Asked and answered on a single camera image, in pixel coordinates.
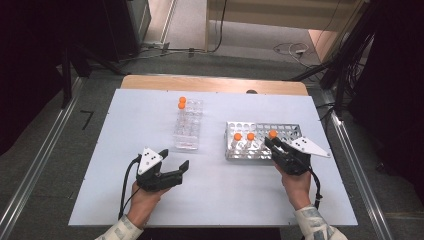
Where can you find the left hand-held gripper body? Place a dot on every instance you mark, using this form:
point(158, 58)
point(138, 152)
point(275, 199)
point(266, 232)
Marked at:
point(156, 181)

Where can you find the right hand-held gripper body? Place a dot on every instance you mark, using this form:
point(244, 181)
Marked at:
point(293, 163)

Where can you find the metal test tube rack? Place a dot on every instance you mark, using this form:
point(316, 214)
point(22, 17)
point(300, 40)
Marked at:
point(286, 128)

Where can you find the clear plastic test tube rack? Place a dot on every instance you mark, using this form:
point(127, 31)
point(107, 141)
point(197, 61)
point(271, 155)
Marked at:
point(191, 130)

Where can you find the person's right hand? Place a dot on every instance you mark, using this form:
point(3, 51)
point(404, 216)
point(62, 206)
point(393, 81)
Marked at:
point(296, 190)

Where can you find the person's left hand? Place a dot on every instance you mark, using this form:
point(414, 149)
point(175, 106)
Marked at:
point(143, 206)

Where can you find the wooden table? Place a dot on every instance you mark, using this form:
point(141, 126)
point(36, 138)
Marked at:
point(200, 84)

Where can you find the black metal stand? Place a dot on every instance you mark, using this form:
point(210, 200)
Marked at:
point(66, 73)
point(346, 56)

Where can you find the grey power strip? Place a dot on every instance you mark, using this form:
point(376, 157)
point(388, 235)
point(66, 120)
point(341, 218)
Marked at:
point(156, 45)

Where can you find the dark curtain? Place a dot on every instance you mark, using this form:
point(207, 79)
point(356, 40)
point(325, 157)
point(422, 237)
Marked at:
point(30, 66)
point(396, 83)

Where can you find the dark grey cabinet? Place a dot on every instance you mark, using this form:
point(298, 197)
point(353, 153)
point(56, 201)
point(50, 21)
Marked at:
point(128, 26)

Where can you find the aluminium floor rail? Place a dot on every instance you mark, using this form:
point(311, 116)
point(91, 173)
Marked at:
point(40, 156)
point(360, 173)

